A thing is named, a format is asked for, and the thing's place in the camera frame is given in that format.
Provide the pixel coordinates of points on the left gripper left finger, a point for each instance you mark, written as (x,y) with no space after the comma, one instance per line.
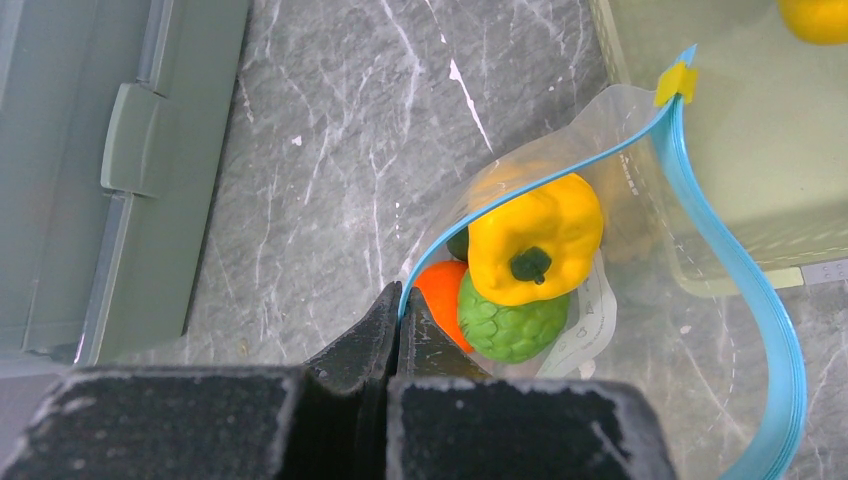
(322,419)

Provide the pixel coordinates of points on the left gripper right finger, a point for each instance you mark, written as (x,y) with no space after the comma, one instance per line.
(451,421)

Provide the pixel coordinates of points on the light green custard apple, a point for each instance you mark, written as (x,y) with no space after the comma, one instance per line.
(509,334)

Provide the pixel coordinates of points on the orange fruit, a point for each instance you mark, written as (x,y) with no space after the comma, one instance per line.
(439,284)

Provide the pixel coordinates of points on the dark green avocado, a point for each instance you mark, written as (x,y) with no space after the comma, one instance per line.
(458,245)

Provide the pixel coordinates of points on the yellow bell pepper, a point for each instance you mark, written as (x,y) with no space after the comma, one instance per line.
(538,246)

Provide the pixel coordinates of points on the clear zip top bag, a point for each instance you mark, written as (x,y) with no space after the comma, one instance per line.
(667,299)

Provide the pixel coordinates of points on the pale green perforated basket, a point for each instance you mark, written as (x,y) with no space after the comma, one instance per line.
(766,133)

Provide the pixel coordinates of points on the yellow bananas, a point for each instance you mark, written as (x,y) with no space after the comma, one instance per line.
(818,22)

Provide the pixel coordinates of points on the clear lidded storage box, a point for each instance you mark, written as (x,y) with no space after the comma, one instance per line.
(113,117)

